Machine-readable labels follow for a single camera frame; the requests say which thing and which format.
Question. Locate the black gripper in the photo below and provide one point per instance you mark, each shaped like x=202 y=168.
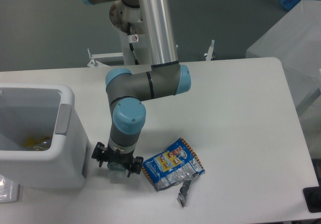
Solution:
x=132 y=164

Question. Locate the clear plastic bottle green label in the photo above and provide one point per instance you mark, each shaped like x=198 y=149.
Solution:
x=116 y=172

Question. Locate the blue foil snack wrapper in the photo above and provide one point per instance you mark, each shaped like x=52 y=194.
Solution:
x=177 y=164

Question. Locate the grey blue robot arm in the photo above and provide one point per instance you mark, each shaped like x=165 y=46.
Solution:
x=146 y=27

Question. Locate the white trash can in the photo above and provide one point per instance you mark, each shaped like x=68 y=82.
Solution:
x=42 y=110

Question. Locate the yellow trash inside bin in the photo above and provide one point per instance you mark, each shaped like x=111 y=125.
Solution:
x=37 y=144

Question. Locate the clear plastic item under bin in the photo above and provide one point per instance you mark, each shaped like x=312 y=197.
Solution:
x=9 y=190

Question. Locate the black device at table edge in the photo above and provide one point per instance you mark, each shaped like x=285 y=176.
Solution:
x=312 y=198

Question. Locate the translucent white box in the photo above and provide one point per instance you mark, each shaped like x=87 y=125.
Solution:
x=295 y=41

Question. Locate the white pedestal base frame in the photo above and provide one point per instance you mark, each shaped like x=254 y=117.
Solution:
x=117 y=59

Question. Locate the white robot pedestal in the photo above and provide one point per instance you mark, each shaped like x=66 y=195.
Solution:
x=129 y=24

